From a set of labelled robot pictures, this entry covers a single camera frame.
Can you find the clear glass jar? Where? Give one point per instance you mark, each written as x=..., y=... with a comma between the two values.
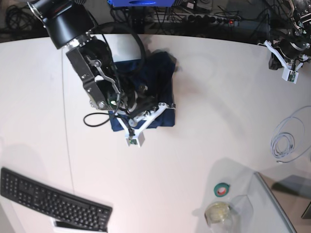
x=218, y=217

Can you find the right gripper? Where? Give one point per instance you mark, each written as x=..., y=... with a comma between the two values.
x=136, y=102

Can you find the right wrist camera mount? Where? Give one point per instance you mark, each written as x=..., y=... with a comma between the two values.
x=135, y=126

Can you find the green electrical tape roll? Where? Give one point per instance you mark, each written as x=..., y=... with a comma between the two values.
x=221, y=189

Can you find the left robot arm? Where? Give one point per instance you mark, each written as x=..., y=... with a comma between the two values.
x=290, y=33

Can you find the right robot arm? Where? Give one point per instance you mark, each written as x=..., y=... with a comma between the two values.
x=69, y=24

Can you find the blue box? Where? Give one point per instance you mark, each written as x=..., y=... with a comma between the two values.
x=142, y=3

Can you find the dark blue t-shirt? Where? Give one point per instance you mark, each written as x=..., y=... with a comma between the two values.
x=156, y=74

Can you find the black power strip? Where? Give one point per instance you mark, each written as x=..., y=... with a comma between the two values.
x=217, y=19

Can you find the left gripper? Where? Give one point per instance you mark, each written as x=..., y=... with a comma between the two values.
x=289, y=51

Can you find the black computer keyboard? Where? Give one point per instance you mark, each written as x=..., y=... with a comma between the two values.
x=68, y=208

